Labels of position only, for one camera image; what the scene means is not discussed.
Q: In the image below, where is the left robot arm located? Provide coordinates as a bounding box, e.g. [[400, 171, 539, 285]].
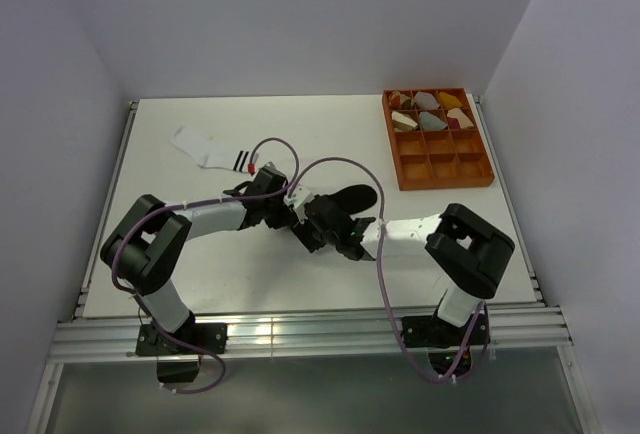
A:
[[100, 164, 288, 353]]

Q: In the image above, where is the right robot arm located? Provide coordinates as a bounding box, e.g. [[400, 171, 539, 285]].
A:
[[290, 195, 515, 344]]

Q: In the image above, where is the orange compartment tray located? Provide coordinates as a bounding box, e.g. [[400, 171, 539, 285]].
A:
[[382, 87, 495, 191]]

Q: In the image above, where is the white brown rolled sock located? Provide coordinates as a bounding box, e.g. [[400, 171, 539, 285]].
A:
[[391, 111, 419, 132]]

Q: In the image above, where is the brown orange rolled sock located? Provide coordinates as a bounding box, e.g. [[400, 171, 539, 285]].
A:
[[388, 90, 416, 110]]

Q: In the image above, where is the grey teal rolled sock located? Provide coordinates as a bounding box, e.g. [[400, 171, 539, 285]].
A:
[[419, 111, 448, 131]]

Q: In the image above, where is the grey white rolled sock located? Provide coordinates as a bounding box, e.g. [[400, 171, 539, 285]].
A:
[[413, 91, 440, 110]]

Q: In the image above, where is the pink maroon rolled sock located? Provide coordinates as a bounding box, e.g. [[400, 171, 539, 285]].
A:
[[446, 108, 475, 130]]

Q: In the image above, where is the yellow rolled sock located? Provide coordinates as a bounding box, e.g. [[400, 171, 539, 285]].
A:
[[438, 91, 464, 110]]

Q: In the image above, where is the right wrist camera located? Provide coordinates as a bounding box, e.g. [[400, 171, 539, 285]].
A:
[[283, 184, 315, 222]]

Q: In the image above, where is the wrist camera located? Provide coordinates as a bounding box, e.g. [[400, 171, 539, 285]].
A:
[[247, 161, 287, 187], [283, 184, 315, 222]]

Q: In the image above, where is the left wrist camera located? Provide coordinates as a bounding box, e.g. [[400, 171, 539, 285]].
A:
[[247, 161, 287, 187]]

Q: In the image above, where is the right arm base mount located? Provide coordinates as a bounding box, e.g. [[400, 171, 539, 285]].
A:
[[401, 314, 471, 349]]

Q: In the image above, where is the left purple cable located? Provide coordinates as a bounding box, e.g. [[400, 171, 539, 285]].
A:
[[110, 137, 301, 395]]

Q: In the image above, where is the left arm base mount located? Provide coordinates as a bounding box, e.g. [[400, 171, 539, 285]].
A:
[[135, 323, 227, 357]]

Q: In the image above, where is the aluminium front rail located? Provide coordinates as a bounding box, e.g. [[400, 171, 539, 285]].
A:
[[47, 305, 572, 364]]

